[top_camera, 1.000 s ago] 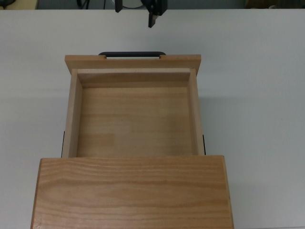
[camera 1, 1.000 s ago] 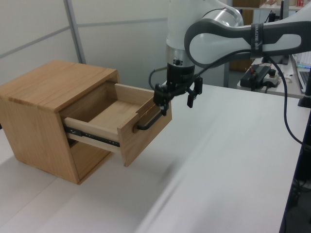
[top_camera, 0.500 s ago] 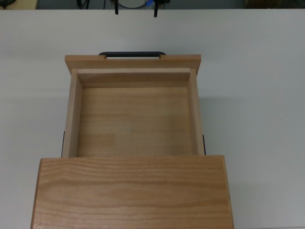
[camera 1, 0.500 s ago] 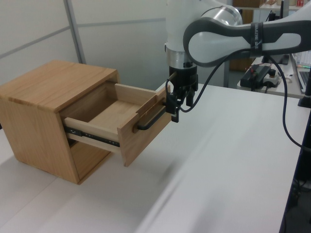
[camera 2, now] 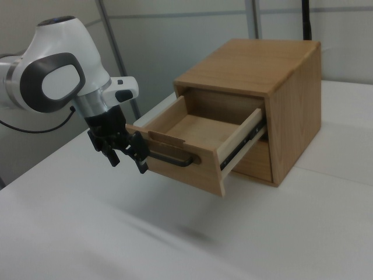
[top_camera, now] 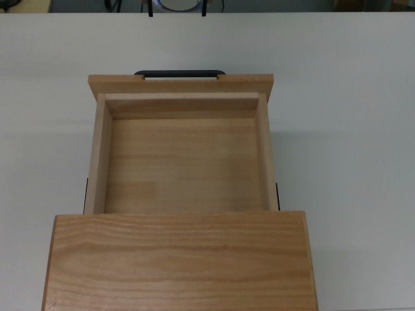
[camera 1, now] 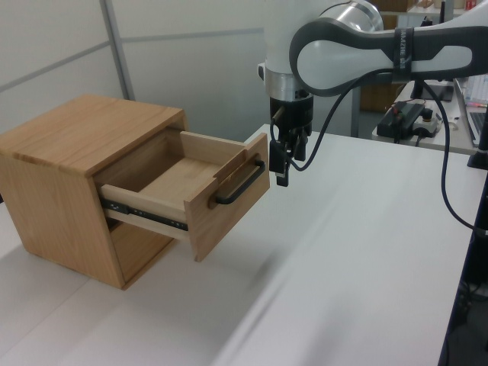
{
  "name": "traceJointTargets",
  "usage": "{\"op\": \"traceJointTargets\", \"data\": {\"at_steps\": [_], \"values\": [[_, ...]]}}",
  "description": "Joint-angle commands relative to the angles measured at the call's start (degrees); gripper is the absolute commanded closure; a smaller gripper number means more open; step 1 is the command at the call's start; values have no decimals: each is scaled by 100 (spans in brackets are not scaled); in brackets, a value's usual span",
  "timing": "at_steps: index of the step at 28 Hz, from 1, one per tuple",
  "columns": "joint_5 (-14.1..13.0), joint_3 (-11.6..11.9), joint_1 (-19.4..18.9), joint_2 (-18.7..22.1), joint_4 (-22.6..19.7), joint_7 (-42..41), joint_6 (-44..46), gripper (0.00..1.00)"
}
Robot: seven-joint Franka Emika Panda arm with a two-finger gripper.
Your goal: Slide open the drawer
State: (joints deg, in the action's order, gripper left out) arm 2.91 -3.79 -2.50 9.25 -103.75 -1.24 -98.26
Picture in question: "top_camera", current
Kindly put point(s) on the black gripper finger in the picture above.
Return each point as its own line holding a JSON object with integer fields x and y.
{"x": 204, "y": 9}
{"x": 150, "y": 9}

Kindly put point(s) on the brown wooden panel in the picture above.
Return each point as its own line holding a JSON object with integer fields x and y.
{"x": 35, "y": 6}

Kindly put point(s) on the black object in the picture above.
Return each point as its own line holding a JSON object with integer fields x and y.
{"x": 8, "y": 4}

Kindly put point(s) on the wooden cabinet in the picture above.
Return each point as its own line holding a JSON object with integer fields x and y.
{"x": 181, "y": 262}

